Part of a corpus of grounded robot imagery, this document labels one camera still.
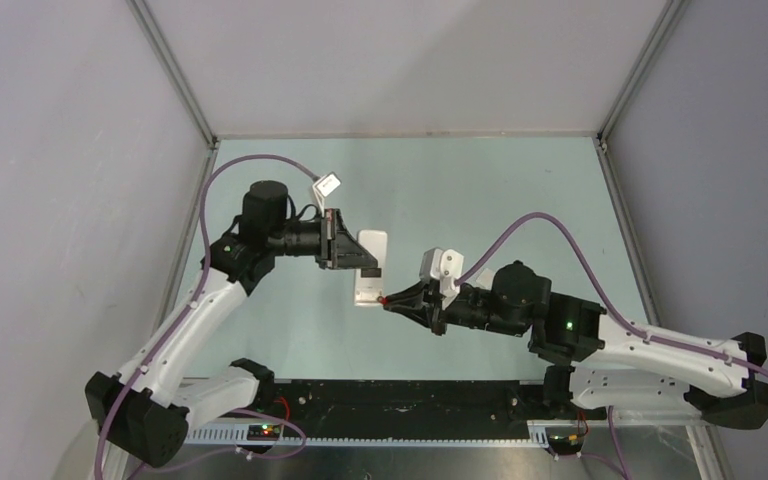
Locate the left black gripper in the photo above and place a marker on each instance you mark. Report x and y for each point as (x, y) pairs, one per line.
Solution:
(339, 250)

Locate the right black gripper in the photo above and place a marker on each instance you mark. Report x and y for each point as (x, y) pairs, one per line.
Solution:
(423, 305)

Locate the white red remote control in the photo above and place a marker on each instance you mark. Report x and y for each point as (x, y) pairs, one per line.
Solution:
(369, 280)

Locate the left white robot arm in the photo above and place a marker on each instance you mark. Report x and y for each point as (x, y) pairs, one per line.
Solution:
(143, 408)

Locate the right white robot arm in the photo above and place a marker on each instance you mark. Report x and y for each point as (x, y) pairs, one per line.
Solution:
(595, 362)

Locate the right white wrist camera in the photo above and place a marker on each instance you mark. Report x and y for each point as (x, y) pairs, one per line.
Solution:
(445, 266)

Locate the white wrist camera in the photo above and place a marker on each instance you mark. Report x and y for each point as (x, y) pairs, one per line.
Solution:
(445, 266)
(323, 187)

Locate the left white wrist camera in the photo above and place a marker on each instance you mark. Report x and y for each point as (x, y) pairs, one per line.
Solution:
(323, 187)

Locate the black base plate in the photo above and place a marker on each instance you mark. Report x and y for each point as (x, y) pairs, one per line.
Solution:
(411, 410)

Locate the white slotted cable duct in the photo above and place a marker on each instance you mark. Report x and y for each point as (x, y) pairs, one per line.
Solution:
(232, 434)

